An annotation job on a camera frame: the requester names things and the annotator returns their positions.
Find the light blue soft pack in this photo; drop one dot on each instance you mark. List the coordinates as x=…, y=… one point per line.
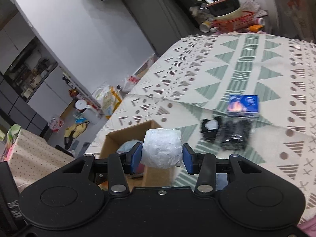
x=126, y=146

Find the orange plastic basket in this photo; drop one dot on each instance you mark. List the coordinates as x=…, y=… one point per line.
x=237, y=22

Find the patterned cream green blanket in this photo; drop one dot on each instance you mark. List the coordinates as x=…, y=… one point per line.
x=246, y=61

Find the dotted beige cloth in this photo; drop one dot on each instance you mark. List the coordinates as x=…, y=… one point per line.
x=37, y=160

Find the clear and yellow plastic bag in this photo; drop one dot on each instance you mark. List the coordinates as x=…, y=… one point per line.
x=108, y=101

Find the black cloth with white tag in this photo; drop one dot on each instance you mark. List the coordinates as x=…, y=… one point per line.
x=208, y=133

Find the grey cabinet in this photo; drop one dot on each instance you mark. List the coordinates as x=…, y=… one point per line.
x=29, y=79

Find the cardboard box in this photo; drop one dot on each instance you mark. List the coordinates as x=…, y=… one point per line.
x=126, y=133

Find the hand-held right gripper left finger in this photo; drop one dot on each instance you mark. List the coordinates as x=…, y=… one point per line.
x=137, y=158

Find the white tissue roll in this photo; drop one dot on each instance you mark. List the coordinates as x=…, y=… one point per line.
x=161, y=148

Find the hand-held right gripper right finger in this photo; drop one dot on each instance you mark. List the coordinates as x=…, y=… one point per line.
x=189, y=161

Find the white paper cup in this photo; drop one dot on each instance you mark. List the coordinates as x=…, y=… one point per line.
x=205, y=26

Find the black and beige bowl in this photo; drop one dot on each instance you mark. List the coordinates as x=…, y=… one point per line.
x=226, y=7

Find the yellow slippers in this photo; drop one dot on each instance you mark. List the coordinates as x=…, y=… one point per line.
x=75, y=130

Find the white kettle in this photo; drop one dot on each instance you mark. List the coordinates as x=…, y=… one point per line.
x=87, y=112

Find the blue printed box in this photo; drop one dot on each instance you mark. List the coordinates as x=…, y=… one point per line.
x=243, y=106

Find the red patterned bag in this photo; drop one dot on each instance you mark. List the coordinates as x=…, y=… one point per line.
x=55, y=124

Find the black packet in clear wrap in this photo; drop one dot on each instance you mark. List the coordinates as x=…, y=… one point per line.
x=234, y=134

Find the white and red plastic bag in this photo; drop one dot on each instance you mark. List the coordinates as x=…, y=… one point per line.
x=130, y=84

